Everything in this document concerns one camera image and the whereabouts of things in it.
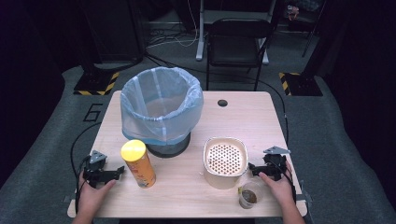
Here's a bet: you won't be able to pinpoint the person's left hand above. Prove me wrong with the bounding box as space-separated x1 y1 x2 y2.
77 172 117 216

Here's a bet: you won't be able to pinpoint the person's right hand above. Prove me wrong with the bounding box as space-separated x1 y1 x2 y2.
259 161 297 208

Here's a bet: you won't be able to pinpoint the dark cabinet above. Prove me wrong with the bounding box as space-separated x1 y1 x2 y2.
81 0 147 64

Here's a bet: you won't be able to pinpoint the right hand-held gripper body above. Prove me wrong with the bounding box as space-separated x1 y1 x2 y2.
262 146 292 182

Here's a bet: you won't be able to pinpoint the white floor cables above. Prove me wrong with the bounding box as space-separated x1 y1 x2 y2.
146 0 200 49

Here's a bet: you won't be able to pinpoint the black yellow striped base plate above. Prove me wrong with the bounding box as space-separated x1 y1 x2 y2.
73 71 120 96
278 72 324 97

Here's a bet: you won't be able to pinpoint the black folding chair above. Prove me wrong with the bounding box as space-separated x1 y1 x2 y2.
205 18 273 91

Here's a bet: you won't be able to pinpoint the black mesh waste bin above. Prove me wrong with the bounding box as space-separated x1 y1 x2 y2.
145 132 191 159

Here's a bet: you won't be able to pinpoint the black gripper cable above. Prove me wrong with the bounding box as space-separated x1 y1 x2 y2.
270 160 297 203
70 121 103 215

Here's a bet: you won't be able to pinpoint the orange chip can yellow lid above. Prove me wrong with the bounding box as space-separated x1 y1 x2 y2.
120 139 157 189

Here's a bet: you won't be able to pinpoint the beige container with perforated strainer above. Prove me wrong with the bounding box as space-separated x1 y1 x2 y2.
203 136 249 190

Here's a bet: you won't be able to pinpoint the grey metal table bracket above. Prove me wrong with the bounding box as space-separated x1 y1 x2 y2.
297 180 314 217

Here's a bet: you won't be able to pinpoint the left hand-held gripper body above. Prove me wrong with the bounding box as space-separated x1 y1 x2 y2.
81 149 108 189

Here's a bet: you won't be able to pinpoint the clear plastic cup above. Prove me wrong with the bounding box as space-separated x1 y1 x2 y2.
238 181 264 210

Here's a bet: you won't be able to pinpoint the black stand leg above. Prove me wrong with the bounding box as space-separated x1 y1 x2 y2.
301 12 323 59

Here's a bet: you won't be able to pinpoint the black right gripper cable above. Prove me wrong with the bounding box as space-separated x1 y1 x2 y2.
270 160 297 203

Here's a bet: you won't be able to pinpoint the bin with blue bag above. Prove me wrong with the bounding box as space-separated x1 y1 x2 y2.
120 66 205 147

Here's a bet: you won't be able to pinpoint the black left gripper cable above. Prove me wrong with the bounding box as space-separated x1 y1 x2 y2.
70 121 103 215

